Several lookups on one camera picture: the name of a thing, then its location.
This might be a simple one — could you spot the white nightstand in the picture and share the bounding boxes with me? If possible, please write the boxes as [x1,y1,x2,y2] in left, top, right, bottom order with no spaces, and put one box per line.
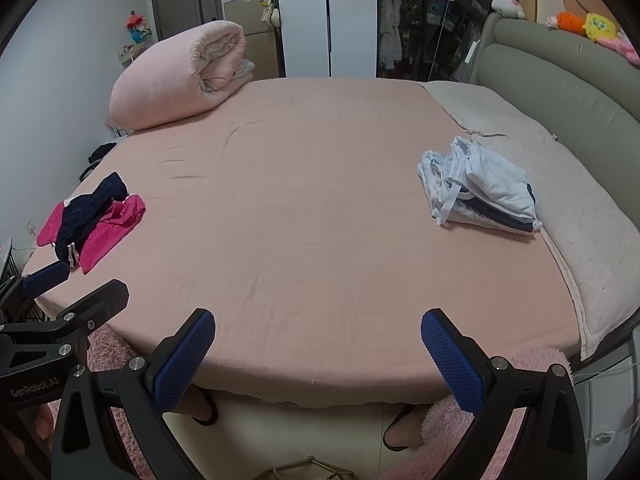
[570,342,632,463]

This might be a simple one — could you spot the folded light blue garment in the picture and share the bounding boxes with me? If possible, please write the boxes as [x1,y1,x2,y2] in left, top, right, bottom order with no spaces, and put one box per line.
[444,136,537,223]

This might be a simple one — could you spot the white wardrobe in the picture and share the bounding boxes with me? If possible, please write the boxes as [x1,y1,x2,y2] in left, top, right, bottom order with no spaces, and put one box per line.
[274,0,379,80]

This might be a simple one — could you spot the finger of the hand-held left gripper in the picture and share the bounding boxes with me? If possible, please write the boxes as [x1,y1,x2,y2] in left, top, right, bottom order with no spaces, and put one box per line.
[0,261,71,311]
[50,279,131,342]

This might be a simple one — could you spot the yellow plush toy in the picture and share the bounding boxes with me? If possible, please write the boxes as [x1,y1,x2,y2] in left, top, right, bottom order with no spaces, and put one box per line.
[582,12,622,44]

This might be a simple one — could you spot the red and blue plush doll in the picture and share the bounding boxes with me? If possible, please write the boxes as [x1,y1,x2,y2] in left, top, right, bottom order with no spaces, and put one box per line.
[125,11,154,46]

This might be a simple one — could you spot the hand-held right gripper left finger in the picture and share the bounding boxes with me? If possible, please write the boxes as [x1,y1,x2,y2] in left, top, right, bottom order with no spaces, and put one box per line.
[51,308,217,480]

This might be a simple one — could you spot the navy striped pants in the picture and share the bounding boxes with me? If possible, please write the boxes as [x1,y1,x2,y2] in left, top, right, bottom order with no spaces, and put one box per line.
[54,172,130,268]

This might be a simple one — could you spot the dark clothes pile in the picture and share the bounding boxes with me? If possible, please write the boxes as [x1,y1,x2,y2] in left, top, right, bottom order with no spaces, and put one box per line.
[86,142,119,167]

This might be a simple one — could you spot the pink slipper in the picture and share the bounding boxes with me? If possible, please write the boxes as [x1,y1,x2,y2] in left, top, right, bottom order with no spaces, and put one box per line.
[382,402,427,452]
[182,386,220,427]

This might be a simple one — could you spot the rolled pink quilt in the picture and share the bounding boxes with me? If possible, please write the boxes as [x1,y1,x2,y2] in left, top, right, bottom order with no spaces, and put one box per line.
[105,20,257,134]

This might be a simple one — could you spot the beige quilted blanket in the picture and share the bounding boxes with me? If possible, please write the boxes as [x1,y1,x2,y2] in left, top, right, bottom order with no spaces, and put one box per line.
[419,80,640,361]

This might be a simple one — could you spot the beige cabinet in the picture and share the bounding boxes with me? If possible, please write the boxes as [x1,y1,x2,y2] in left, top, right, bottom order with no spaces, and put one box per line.
[223,0,282,81]

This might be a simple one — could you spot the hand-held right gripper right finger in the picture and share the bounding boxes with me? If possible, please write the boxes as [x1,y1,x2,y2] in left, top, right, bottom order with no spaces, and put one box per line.
[420,308,589,480]

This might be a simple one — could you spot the pink fluffy rug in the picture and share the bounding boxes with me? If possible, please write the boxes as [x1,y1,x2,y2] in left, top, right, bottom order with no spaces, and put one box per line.
[20,322,572,480]

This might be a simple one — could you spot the pink and cream top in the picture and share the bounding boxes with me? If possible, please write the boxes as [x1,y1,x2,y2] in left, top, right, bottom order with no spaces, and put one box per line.
[36,194,147,275]

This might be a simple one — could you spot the grey upholstered headboard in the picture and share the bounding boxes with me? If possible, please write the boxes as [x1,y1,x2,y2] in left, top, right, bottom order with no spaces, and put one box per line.
[469,11,640,221]

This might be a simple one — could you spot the bed with pink sheet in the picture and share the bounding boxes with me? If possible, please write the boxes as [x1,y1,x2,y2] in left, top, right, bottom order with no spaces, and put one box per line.
[22,77,640,407]

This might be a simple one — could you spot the glass door wardrobe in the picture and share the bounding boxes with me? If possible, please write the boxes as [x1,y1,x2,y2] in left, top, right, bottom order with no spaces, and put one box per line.
[376,0,506,84]

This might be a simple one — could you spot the orange carrot plush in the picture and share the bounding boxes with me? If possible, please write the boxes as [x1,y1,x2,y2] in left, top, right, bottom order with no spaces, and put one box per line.
[546,11,587,37]

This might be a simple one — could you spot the white toy rack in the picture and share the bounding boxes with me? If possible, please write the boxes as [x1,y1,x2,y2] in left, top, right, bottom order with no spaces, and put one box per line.
[117,41,152,69]

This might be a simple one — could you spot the folded navy garment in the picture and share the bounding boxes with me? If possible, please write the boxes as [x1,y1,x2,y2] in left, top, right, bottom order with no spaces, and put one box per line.
[462,184,537,234]

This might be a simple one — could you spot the black wire rack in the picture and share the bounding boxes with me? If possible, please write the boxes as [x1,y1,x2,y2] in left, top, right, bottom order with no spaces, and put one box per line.
[0,270,52,325]

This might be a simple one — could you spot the pink plush toy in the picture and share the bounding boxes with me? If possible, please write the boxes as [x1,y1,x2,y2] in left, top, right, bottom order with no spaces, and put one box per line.
[602,30,640,67]

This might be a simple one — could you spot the gold wire basket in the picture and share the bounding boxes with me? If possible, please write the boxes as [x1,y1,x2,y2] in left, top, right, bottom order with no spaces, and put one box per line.
[270,454,352,480]

